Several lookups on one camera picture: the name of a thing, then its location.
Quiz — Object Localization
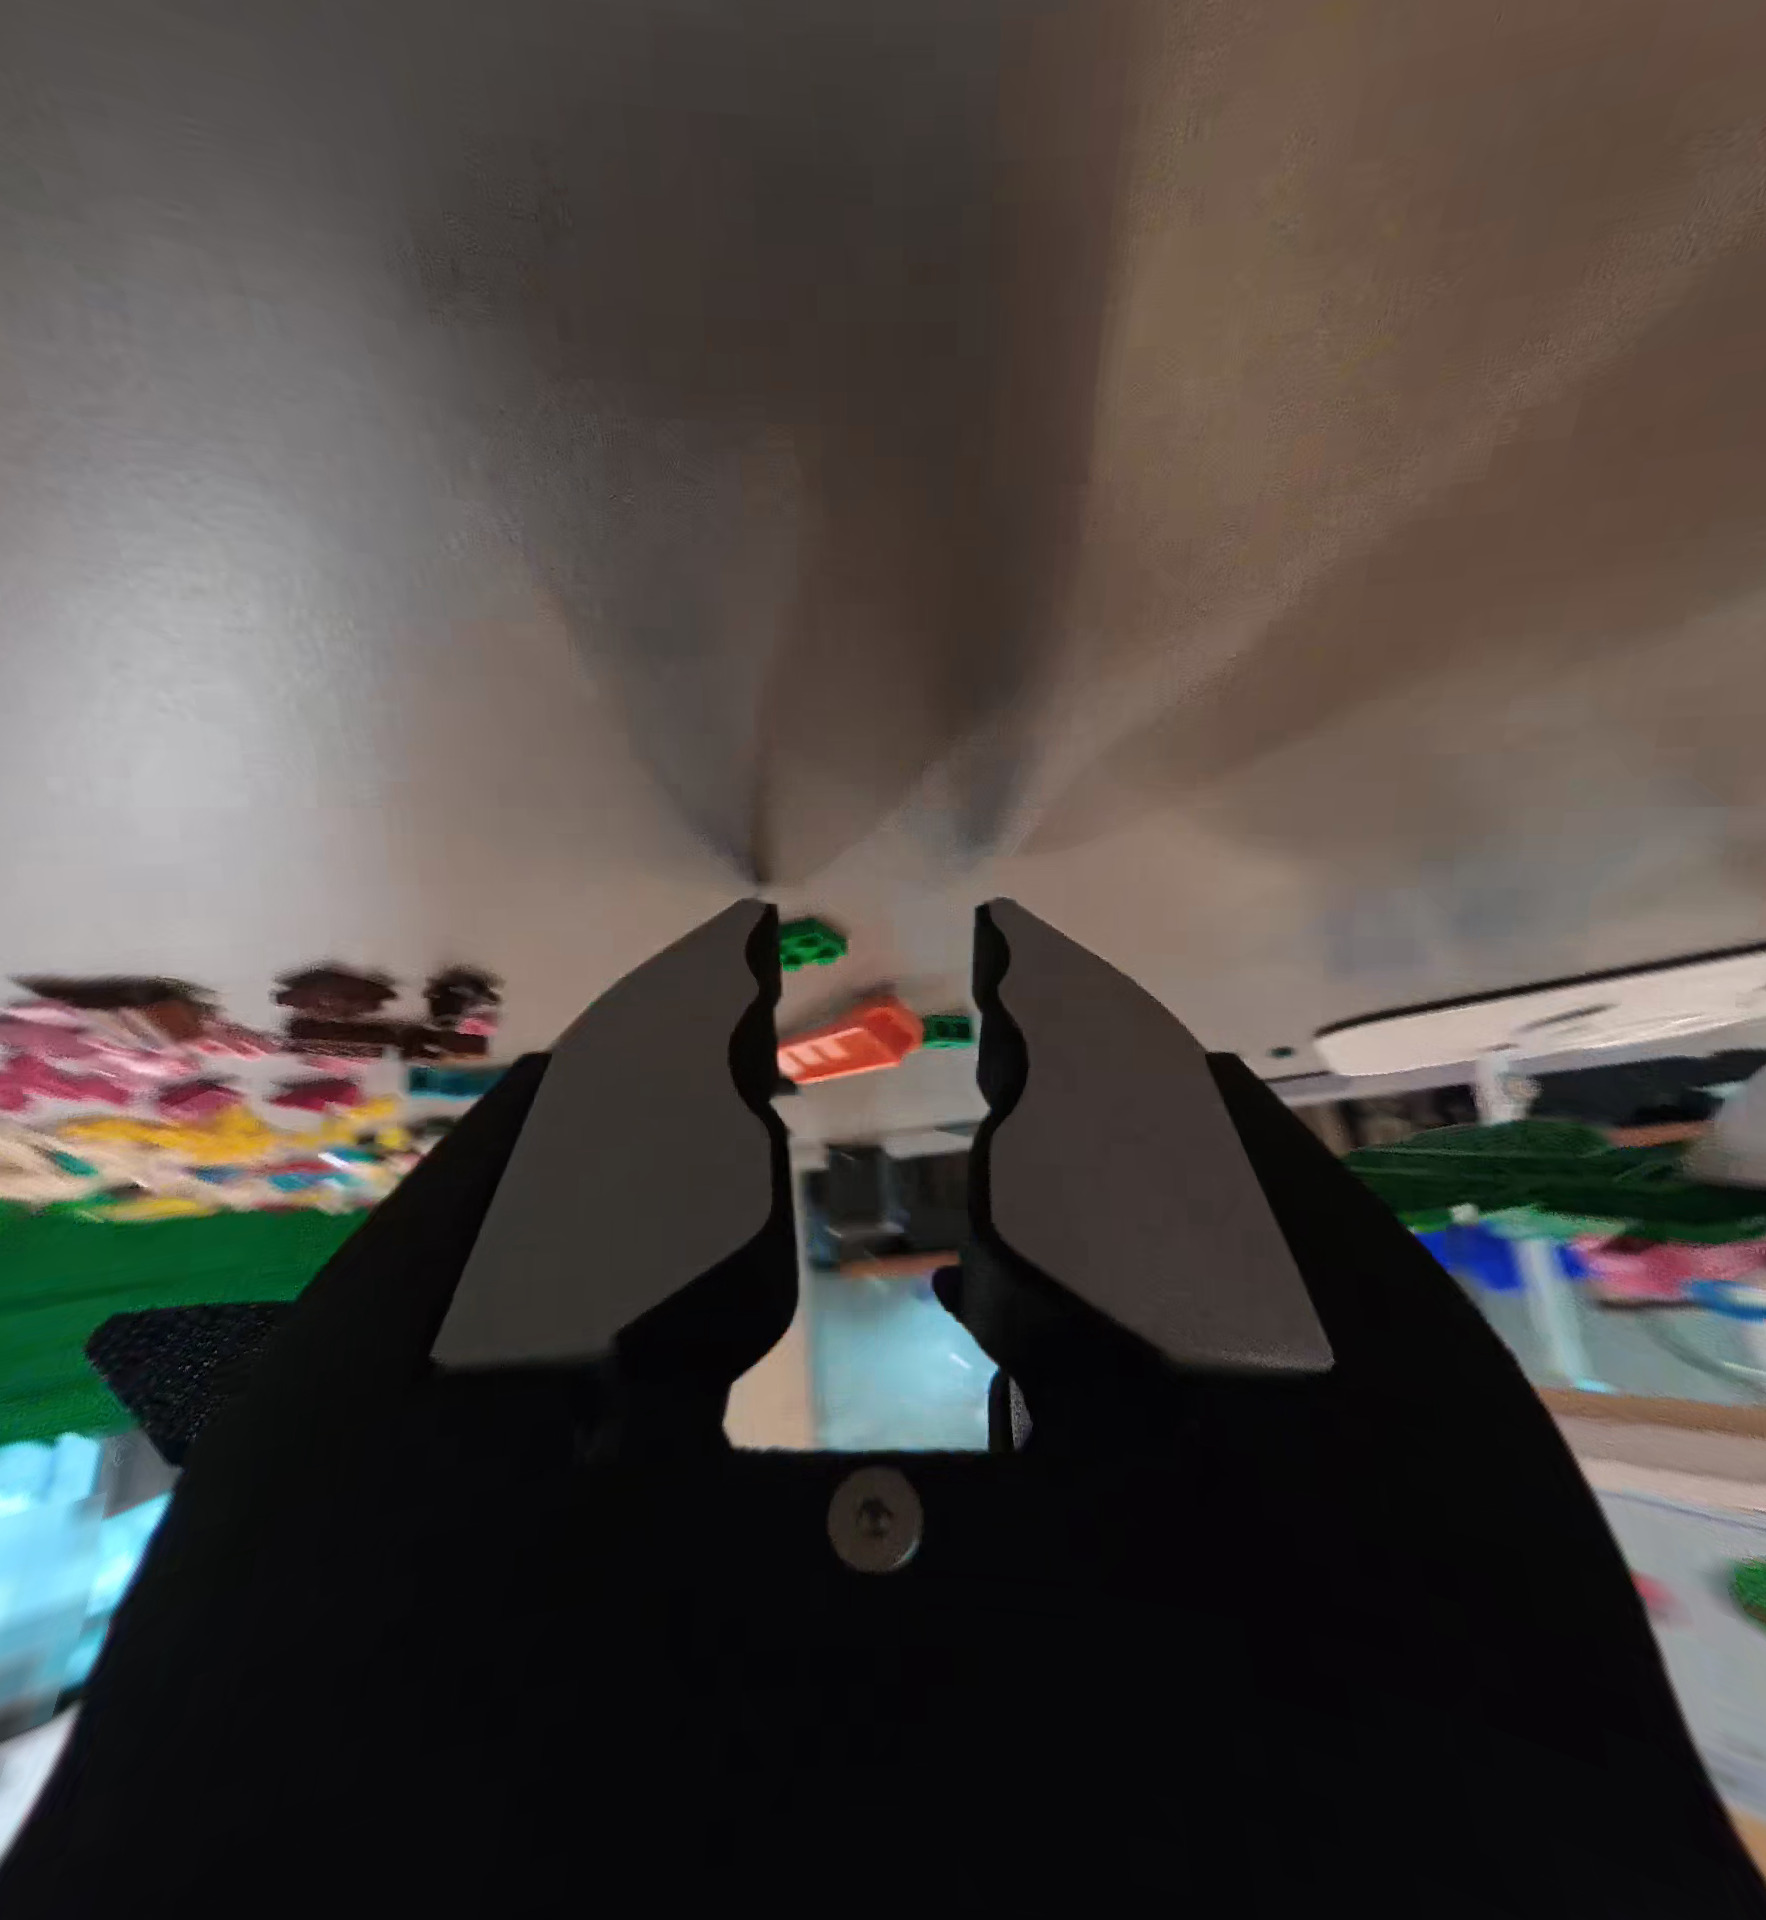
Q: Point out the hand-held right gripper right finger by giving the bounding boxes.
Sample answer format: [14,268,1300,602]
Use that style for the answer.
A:
[933,897,1335,1450]

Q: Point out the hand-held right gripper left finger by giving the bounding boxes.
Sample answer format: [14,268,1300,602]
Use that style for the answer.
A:
[429,897,799,1450]

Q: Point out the green lego build pink flowers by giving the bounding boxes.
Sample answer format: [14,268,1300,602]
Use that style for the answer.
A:
[1335,1114,1766,1307]

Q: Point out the orange lego piece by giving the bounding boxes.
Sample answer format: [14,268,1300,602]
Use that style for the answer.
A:
[775,998,925,1086]

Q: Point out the pile of loose lego pieces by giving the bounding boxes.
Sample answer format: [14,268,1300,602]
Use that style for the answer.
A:
[0,960,510,1220]

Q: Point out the large green lego plate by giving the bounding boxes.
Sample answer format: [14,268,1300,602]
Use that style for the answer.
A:
[0,1188,428,1450]

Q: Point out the lego instruction booklet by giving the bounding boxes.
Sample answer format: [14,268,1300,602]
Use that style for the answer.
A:
[1579,1475,1766,1824]

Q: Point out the pale blue lego box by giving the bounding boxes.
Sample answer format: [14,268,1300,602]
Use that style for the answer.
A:
[0,1424,173,1778]

